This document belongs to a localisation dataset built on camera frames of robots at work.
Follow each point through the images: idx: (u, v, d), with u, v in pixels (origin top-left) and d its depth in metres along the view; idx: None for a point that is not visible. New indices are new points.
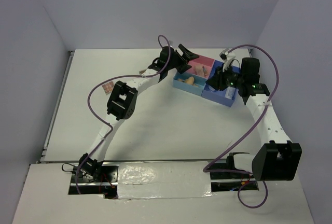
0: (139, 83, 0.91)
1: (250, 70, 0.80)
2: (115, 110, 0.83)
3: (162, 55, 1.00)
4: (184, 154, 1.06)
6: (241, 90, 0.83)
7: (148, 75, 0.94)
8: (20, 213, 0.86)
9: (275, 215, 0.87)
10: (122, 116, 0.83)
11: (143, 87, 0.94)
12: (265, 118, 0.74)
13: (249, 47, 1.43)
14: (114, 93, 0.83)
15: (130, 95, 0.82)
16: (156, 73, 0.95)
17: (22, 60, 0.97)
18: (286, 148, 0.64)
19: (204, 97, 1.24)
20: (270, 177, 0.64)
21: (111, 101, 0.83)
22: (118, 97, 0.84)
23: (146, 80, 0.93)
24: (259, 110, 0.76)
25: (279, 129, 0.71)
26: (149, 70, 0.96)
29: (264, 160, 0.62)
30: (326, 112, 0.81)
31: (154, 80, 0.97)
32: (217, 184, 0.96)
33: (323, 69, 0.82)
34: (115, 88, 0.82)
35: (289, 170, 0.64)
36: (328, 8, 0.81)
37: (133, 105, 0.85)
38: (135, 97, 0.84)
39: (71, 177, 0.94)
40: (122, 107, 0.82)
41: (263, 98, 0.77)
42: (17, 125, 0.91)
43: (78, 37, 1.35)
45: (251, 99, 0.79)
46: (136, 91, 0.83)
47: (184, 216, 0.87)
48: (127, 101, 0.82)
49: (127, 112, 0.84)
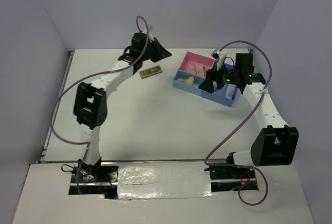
0: (108, 80, 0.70)
1: (245, 61, 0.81)
2: (84, 117, 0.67)
3: (134, 42, 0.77)
4: (184, 154, 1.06)
6: (238, 81, 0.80)
7: (116, 69, 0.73)
8: (20, 213, 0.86)
9: (276, 215, 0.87)
10: (94, 124, 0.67)
11: (114, 85, 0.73)
12: (262, 104, 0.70)
13: (249, 47, 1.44)
14: (79, 98, 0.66)
15: (97, 97, 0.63)
16: (128, 66, 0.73)
17: (22, 59, 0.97)
18: (284, 132, 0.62)
19: (204, 97, 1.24)
20: (269, 163, 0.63)
21: (77, 108, 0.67)
22: (84, 101, 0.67)
23: (116, 75, 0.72)
24: (256, 97, 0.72)
25: (276, 115, 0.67)
26: (119, 62, 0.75)
29: (262, 146, 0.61)
30: (326, 112, 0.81)
31: (127, 73, 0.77)
32: (217, 184, 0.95)
33: (322, 69, 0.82)
34: (79, 92, 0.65)
35: (288, 155, 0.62)
36: (328, 6, 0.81)
37: (104, 108, 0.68)
38: (105, 99, 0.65)
39: (71, 177, 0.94)
40: (91, 114, 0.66)
41: (260, 86, 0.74)
42: (17, 124, 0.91)
43: (78, 37, 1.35)
45: (247, 88, 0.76)
46: (104, 92, 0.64)
47: (184, 216, 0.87)
48: (95, 106, 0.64)
49: (99, 117, 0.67)
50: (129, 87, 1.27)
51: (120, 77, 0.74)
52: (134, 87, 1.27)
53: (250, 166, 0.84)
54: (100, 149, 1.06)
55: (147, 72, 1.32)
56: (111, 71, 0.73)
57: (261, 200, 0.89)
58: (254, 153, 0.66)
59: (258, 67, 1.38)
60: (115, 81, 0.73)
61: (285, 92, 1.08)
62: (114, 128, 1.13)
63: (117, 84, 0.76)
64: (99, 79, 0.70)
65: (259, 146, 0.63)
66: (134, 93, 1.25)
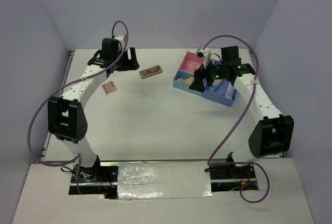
0: (81, 89, 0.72)
1: (230, 54, 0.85)
2: (63, 133, 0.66)
3: (105, 45, 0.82)
4: (184, 154, 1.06)
6: (227, 74, 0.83)
7: (88, 76, 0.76)
8: (19, 214, 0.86)
9: (275, 215, 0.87)
10: (74, 138, 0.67)
11: (88, 93, 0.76)
12: (256, 97, 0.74)
13: (249, 47, 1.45)
14: (52, 115, 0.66)
15: (72, 109, 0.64)
16: (100, 71, 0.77)
17: (22, 59, 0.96)
18: (279, 122, 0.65)
19: (204, 97, 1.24)
20: (268, 152, 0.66)
21: (52, 126, 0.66)
22: (59, 118, 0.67)
23: (88, 82, 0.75)
24: (248, 89, 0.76)
25: (271, 106, 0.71)
26: (88, 70, 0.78)
29: (261, 139, 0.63)
30: (324, 112, 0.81)
31: (99, 80, 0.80)
32: (217, 184, 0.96)
33: (322, 69, 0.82)
34: (51, 109, 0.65)
35: (285, 142, 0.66)
36: (327, 7, 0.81)
37: (82, 119, 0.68)
38: (80, 110, 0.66)
39: (71, 177, 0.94)
40: (69, 128, 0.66)
41: (250, 78, 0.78)
42: (17, 124, 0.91)
43: (77, 37, 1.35)
45: (238, 81, 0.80)
46: (78, 102, 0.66)
47: (184, 216, 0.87)
48: (71, 118, 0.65)
49: (79, 130, 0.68)
50: (129, 87, 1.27)
51: (93, 83, 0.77)
52: (134, 87, 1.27)
53: (251, 162, 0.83)
54: (100, 148, 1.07)
55: (147, 72, 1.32)
56: (82, 79, 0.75)
57: (261, 198, 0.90)
58: (252, 144, 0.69)
59: (258, 67, 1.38)
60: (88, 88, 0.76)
61: (285, 92, 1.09)
62: (114, 128, 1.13)
63: (91, 92, 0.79)
64: (71, 89, 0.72)
65: (257, 138, 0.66)
66: (134, 93, 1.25)
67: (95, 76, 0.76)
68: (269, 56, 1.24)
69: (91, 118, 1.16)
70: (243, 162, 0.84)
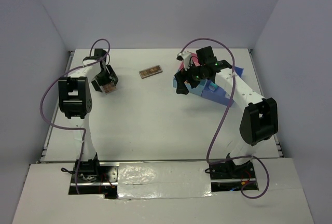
0: (84, 71, 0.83)
1: (206, 54, 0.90)
2: (73, 108, 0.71)
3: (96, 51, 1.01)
4: (184, 154, 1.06)
6: (207, 72, 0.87)
7: (88, 65, 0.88)
8: (20, 213, 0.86)
9: (275, 215, 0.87)
10: (84, 111, 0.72)
11: (90, 76, 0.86)
12: (237, 87, 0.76)
13: (249, 47, 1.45)
14: (62, 93, 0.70)
15: (82, 83, 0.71)
16: (96, 62, 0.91)
17: (21, 59, 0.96)
18: (263, 106, 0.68)
19: (204, 97, 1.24)
20: (261, 137, 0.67)
21: (63, 102, 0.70)
22: (69, 96, 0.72)
23: (91, 68, 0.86)
24: (229, 82, 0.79)
25: (252, 92, 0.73)
26: (87, 61, 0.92)
29: (250, 125, 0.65)
30: (324, 112, 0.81)
31: (96, 68, 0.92)
32: (217, 184, 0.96)
33: (322, 69, 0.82)
34: (61, 87, 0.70)
35: (273, 124, 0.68)
36: (327, 7, 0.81)
37: (88, 95, 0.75)
38: (87, 85, 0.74)
39: (71, 177, 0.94)
40: (80, 101, 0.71)
41: (228, 71, 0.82)
42: (16, 124, 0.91)
43: (77, 37, 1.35)
45: (218, 76, 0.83)
46: (85, 78, 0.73)
47: (184, 216, 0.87)
48: (81, 92, 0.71)
49: (87, 104, 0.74)
50: (129, 87, 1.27)
51: (92, 70, 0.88)
52: (134, 88, 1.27)
53: (249, 155, 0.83)
54: (99, 148, 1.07)
55: (147, 72, 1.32)
56: (83, 67, 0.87)
57: (260, 194, 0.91)
58: (244, 134, 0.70)
59: (258, 67, 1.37)
60: (89, 74, 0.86)
61: (285, 92, 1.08)
62: (114, 127, 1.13)
63: (91, 78, 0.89)
64: (77, 72, 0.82)
65: (246, 126, 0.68)
66: (134, 93, 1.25)
67: (94, 64, 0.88)
68: (269, 56, 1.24)
69: (90, 118, 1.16)
70: (241, 156, 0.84)
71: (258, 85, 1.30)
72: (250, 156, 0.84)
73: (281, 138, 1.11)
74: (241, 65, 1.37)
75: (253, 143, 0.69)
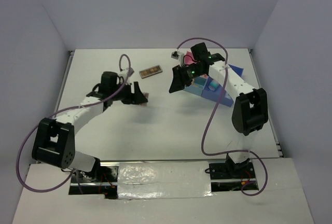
0: (75, 114, 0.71)
1: (199, 51, 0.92)
2: (46, 158, 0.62)
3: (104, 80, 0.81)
4: (184, 155, 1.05)
6: (202, 66, 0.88)
7: (86, 104, 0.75)
8: (20, 213, 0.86)
9: (275, 215, 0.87)
10: (57, 166, 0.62)
11: (83, 120, 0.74)
12: (229, 78, 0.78)
13: (249, 47, 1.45)
14: (40, 137, 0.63)
15: (63, 131, 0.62)
16: (97, 102, 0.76)
17: (22, 59, 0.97)
18: (254, 96, 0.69)
19: (204, 97, 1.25)
20: (252, 126, 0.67)
21: (38, 149, 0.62)
22: (47, 142, 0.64)
23: (86, 110, 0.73)
24: (221, 73, 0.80)
25: (244, 84, 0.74)
26: (86, 99, 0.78)
29: (241, 113, 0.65)
30: (323, 112, 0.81)
31: (97, 108, 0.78)
32: (216, 184, 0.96)
33: (322, 68, 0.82)
34: (41, 130, 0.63)
35: (263, 114, 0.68)
36: (326, 7, 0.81)
37: (70, 146, 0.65)
38: (71, 135, 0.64)
39: (71, 177, 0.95)
40: (55, 153, 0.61)
41: (221, 64, 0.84)
42: (17, 124, 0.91)
43: (78, 37, 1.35)
45: (211, 69, 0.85)
46: (69, 127, 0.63)
47: (184, 216, 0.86)
48: (60, 143, 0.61)
49: (65, 157, 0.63)
50: None
51: (88, 112, 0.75)
52: None
53: (245, 150, 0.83)
54: (99, 149, 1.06)
55: (147, 73, 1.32)
56: (78, 107, 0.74)
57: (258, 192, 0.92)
58: (236, 124, 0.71)
59: (258, 67, 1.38)
60: (83, 116, 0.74)
61: (285, 92, 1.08)
62: (114, 128, 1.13)
63: (87, 120, 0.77)
64: (67, 114, 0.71)
65: (238, 115, 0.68)
66: None
67: (93, 106, 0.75)
68: (269, 56, 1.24)
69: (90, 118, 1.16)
70: (237, 151, 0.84)
71: (258, 85, 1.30)
72: (247, 151, 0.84)
73: (281, 138, 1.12)
74: (241, 65, 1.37)
75: (245, 132, 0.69)
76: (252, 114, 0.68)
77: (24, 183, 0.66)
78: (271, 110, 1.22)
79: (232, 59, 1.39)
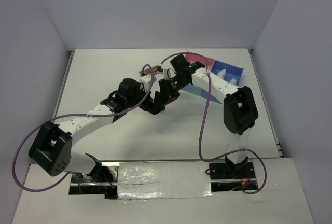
0: (79, 124, 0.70)
1: (179, 63, 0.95)
2: (41, 162, 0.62)
3: (121, 89, 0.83)
4: (184, 154, 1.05)
6: (184, 76, 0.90)
7: (93, 114, 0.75)
8: (19, 213, 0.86)
9: (275, 215, 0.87)
10: (47, 172, 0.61)
11: (87, 130, 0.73)
12: (212, 82, 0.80)
13: (249, 47, 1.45)
14: (39, 138, 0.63)
15: (60, 141, 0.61)
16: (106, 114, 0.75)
17: (22, 59, 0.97)
18: (240, 95, 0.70)
19: (204, 97, 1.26)
20: (245, 125, 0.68)
21: (35, 150, 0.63)
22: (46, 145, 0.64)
23: (92, 120, 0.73)
24: (204, 79, 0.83)
25: (228, 85, 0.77)
26: (97, 108, 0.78)
29: (232, 113, 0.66)
30: (323, 111, 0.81)
31: (105, 120, 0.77)
32: (216, 184, 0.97)
33: (322, 68, 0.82)
34: (41, 132, 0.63)
35: (253, 111, 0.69)
36: (326, 6, 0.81)
37: (65, 156, 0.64)
38: (68, 145, 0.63)
39: (71, 177, 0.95)
40: (49, 159, 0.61)
41: (203, 70, 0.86)
42: (17, 123, 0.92)
43: (78, 37, 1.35)
45: (194, 77, 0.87)
46: (68, 138, 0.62)
47: (184, 217, 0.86)
48: (55, 151, 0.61)
49: (57, 165, 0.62)
50: None
51: (95, 123, 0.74)
52: None
53: (243, 149, 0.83)
54: (99, 149, 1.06)
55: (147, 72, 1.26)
56: (85, 115, 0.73)
57: (258, 191, 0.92)
58: (229, 124, 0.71)
59: (258, 67, 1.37)
60: (89, 126, 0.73)
61: (285, 92, 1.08)
62: (114, 128, 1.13)
63: (91, 130, 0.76)
64: (71, 122, 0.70)
65: (230, 116, 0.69)
66: None
67: (100, 116, 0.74)
68: (269, 56, 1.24)
69: None
70: (235, 150, 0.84)
71: (258, 85, 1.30)
72: (244, 150, 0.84)
73: (281, 138, 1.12)
74: (241, 65, 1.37)
75: (239, 131, 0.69)
76: (243, 113, 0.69)
77: (23, 185, 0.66)
78: (271, 110, 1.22)
79: (232, 59, 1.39)
